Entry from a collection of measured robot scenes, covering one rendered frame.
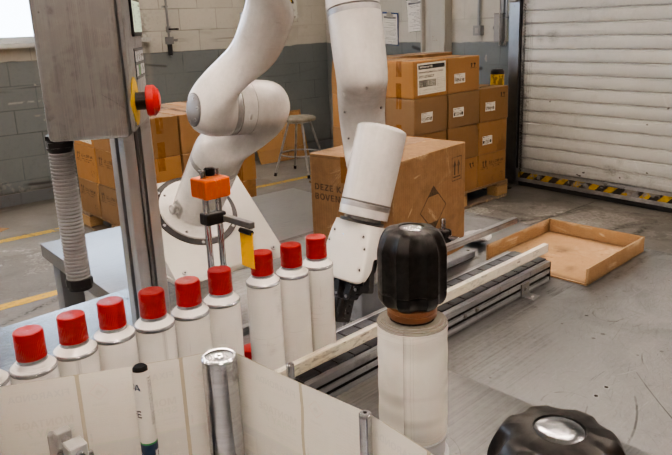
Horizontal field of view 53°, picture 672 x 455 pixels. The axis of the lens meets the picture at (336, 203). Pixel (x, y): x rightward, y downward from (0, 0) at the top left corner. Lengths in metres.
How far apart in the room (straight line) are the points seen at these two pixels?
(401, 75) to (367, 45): 3.55
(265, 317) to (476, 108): 4.25
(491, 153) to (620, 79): 1.06
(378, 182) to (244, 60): 0.44
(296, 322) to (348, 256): 0.14
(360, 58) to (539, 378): 0.60
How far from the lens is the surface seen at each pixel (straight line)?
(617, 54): 5.45
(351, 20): 1.12
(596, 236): 1.89
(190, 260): 1.67
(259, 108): 1.48
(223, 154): 1.56
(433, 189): 1.57
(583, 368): 1.25
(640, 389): 1.21
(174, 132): 4.34
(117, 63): 0.84
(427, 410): 0.84
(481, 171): 5.32
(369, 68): 1.11
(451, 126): 4.94
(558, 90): 5.72
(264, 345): 1.04
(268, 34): 1.36
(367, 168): 1.10
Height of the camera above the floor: 1.41
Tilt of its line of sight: 15 degrees down
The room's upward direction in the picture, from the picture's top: 2 degrees counter-clockwise
